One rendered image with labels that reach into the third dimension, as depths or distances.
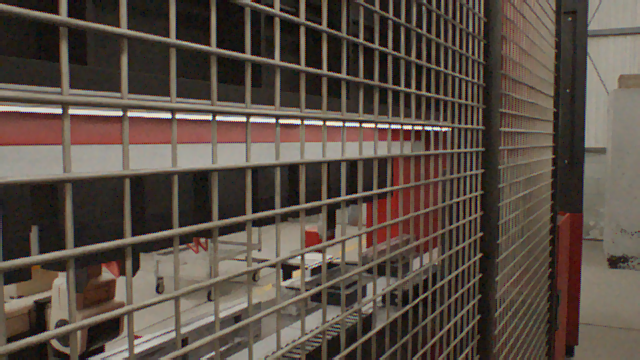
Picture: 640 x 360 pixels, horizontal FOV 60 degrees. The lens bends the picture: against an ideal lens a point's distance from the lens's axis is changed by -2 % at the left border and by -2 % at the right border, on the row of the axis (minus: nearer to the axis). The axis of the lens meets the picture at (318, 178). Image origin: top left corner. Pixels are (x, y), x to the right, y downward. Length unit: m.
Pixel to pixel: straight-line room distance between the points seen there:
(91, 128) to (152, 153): 0.16
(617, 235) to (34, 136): 6.37
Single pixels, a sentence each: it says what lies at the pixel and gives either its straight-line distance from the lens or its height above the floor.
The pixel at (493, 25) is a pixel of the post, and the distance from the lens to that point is 0.71.
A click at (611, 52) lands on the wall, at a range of 8.68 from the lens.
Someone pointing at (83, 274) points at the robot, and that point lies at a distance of 2.09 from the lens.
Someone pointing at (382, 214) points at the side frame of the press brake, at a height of 1.05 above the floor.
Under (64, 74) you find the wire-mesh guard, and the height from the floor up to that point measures 1.43.
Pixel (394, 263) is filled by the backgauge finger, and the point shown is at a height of 1.03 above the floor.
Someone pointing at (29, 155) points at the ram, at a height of 1.39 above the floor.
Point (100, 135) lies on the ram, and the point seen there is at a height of 1.42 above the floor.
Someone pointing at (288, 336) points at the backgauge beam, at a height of 0.98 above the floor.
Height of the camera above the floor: 1.41
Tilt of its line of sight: 4 degrees down
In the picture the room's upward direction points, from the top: straight up
